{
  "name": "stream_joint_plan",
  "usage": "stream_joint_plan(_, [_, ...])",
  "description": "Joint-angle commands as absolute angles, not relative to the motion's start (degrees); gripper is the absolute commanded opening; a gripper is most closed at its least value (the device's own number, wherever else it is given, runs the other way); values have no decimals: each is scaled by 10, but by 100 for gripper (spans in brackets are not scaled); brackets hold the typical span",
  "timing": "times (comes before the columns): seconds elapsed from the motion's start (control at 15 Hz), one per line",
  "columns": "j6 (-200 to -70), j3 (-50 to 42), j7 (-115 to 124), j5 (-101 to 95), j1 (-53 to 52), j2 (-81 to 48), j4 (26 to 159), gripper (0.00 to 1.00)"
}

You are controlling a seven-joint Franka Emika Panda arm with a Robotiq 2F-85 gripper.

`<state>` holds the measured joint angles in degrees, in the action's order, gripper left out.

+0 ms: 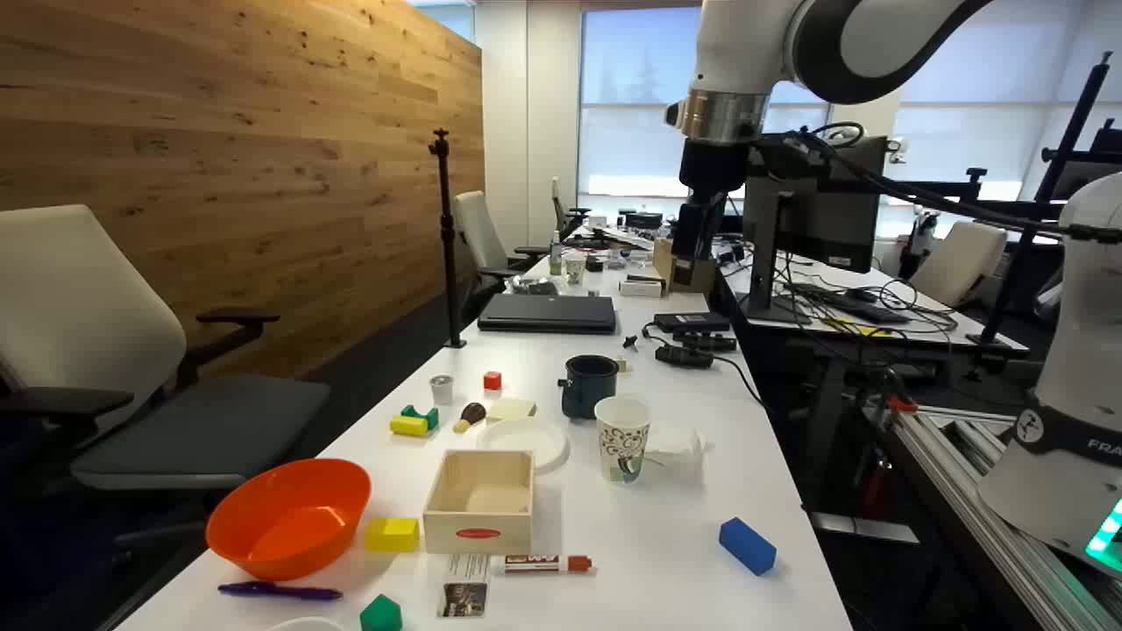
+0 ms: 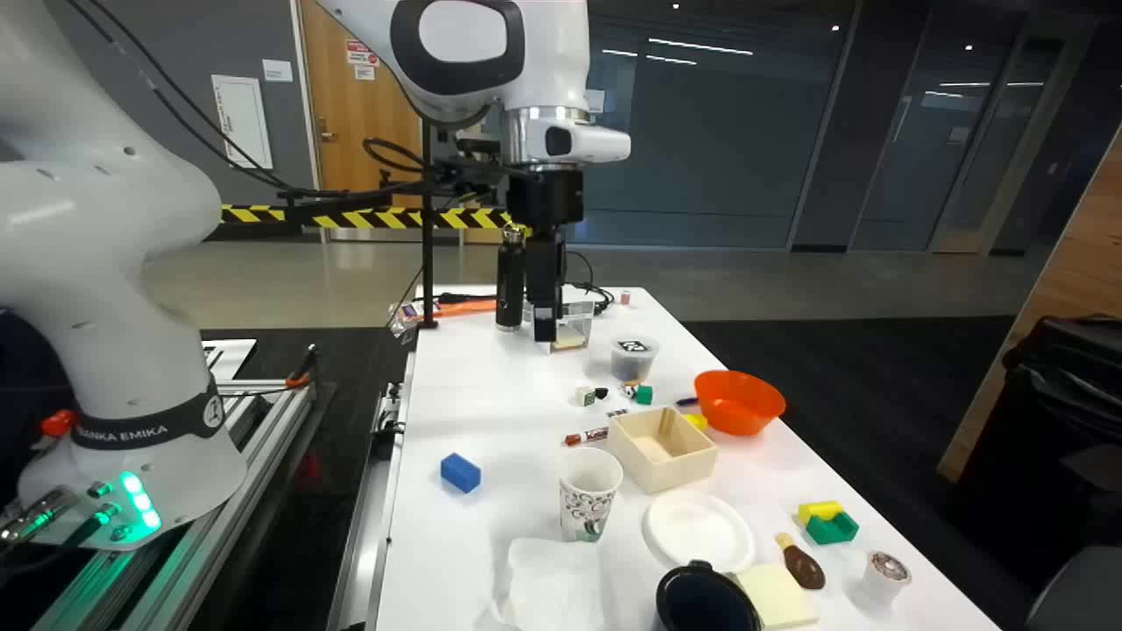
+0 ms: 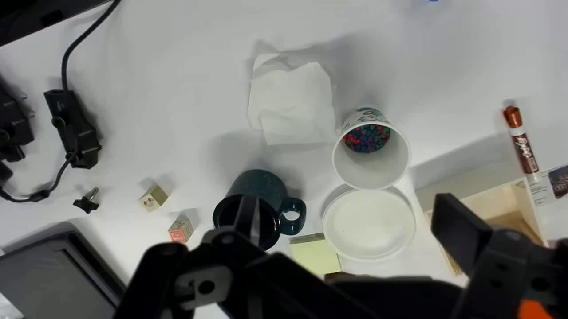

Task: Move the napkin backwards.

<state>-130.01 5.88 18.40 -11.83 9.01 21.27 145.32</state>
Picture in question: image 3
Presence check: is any dark green mug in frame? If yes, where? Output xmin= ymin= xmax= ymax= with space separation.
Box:
xmin=212 ymin=169 xmax=306 ymax=249

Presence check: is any small black clip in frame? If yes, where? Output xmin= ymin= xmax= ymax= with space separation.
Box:
xmin=72 ymin=187 xmax=99 ymax=214

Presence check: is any black camera on cable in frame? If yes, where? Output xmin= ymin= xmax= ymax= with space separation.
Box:
xmin=44 ymin=90 xmax=100 ymax=169

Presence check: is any paper cup with beads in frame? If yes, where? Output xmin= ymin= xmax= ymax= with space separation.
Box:
xmin=331 ymin=104 xmax=409 ymax=189

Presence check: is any white paper napkin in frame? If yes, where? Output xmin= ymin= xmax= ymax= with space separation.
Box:
xmin=246 ymin=42 xmax=335 ymax=145

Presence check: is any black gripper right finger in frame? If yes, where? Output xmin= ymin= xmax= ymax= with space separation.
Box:
xmin=431 ymin=192 xmax=568 ymax=319

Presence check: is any grey tray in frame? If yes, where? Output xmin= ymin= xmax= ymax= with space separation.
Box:
xmin=0 ymin=223 xmax=125 ymax=319

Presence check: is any light wooden box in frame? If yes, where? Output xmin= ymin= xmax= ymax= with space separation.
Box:
xmin=416 ymin=171 xmax=546 ymax=246

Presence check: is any small beige cube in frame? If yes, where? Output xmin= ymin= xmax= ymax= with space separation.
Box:
xmin=138 ymin=184 xmax=168 ymax=210

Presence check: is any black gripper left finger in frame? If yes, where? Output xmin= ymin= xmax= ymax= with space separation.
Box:
xmin=113 ymin=196 xmax=377 ymax=319

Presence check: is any white paper plate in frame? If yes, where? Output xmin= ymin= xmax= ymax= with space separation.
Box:
xmin=322 ymin=189 xmax=415 ymax=262

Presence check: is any yellow sticky note pad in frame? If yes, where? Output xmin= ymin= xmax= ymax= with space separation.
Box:
xmin=289 ymin=233 xmax=340 ymax=278

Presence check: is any brown dry erase marker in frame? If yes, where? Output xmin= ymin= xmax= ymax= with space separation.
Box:
xmin=502 ymin=104 xmax=539 ymax=182

